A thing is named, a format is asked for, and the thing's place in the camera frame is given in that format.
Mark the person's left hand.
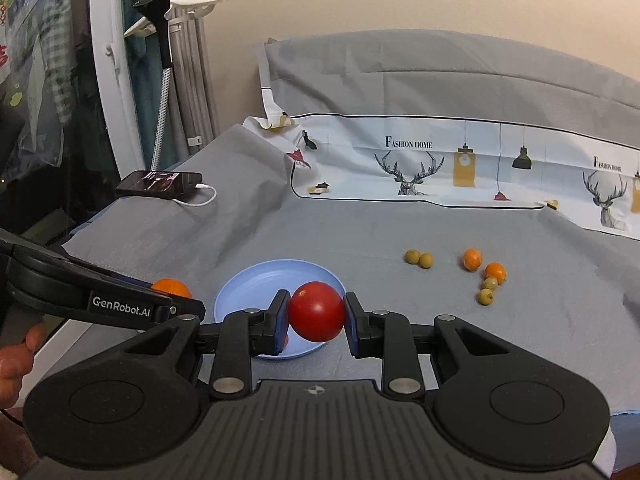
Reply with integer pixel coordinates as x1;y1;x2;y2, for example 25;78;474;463
0;322;48;411

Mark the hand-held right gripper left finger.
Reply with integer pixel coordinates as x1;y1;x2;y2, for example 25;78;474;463
135;289;292;401

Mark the blue round plate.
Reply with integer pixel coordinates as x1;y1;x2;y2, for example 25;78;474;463
214;259;347;359

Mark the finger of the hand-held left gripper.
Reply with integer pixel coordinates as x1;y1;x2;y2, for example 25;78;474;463
167;295;206;323
70;259;154;291

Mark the hanging plaid shirt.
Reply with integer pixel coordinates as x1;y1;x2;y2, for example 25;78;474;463
15;0;86;126

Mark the grey bed sheet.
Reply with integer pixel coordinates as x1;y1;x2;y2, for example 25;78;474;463
62;30;640;416

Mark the teal curtain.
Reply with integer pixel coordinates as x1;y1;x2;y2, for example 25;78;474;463
120;0;176;171

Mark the white window frame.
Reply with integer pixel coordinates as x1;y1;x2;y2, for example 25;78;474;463
87;0;151;201

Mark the black gooseneck phone holder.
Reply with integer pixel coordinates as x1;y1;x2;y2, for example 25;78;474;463
132;0;176;171

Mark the white plastic hanger rack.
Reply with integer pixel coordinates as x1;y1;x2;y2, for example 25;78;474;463
123;0;231;38

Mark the white charging cable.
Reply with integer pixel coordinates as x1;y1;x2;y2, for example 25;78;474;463
172;183;218;207

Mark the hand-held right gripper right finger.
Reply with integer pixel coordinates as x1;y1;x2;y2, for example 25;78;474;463
344;291;501;400

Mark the black smartphone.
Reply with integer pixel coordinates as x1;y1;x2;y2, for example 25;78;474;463
116;170;204;200

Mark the deer printed white cloth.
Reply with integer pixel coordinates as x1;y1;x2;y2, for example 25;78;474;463
242;87;640;241

